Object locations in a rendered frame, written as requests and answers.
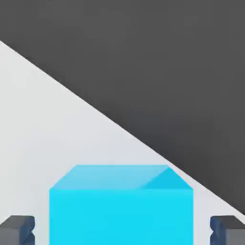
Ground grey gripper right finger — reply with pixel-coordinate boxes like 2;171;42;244
210;215;245;245

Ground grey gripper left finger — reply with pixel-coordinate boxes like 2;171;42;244
0;215;36;245

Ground small cyan cube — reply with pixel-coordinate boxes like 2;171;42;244
49;164;194;245

